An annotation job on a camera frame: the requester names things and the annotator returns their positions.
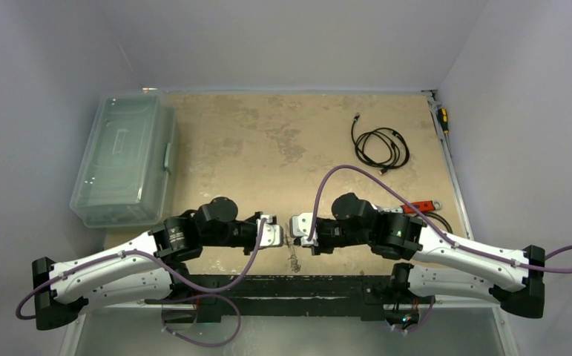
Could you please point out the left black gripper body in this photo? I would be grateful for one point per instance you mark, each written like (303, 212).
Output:
(239, 235)

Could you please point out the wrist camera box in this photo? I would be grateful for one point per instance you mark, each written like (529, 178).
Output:
(272, 235)
(300, 227)

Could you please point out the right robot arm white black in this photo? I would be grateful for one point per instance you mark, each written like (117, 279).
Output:
(428, 262)

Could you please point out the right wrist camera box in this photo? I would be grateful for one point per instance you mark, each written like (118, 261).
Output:
(300, 227)

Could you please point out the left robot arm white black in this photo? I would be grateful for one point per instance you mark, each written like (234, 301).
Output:
(150, 266)

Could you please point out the yellow black screwdriver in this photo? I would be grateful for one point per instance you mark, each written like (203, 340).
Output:
(442, 118)

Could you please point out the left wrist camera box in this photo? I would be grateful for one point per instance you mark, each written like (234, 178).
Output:
(272, 235)

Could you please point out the clear plastic storage bin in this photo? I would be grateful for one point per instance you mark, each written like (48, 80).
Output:
(127, 172)

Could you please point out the red handled adjustable wrench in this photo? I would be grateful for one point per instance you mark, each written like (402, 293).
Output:
(422, 206)

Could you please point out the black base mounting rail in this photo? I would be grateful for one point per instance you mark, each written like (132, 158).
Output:
(367, 297)

